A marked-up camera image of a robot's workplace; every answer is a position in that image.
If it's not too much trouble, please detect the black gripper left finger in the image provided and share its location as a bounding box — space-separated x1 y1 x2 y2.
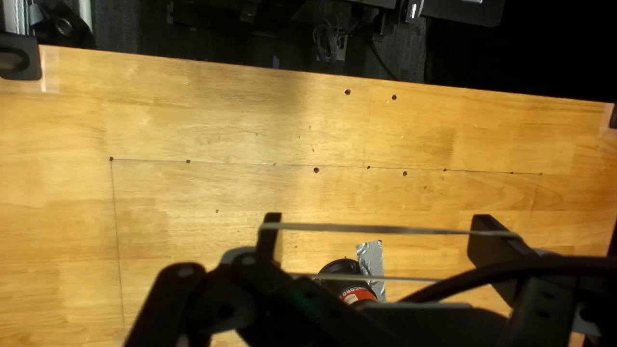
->
124 210 305 347

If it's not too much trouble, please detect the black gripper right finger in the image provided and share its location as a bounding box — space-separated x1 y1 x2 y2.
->
467 214 584 347

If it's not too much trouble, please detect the black cup with red band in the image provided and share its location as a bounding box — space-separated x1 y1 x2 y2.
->
316 257 378 311

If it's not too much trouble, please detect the grey tape patch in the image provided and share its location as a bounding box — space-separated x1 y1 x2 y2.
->
355 239 390 305

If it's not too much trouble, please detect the dark flat monitor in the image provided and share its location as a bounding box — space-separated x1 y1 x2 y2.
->
397 0 507 29

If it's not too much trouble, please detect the thick black gripper cable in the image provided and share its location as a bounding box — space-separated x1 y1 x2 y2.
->
401 255 617 305

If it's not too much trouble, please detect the silver aluminium frame profile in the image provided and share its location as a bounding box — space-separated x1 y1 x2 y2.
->
0 0 35 37

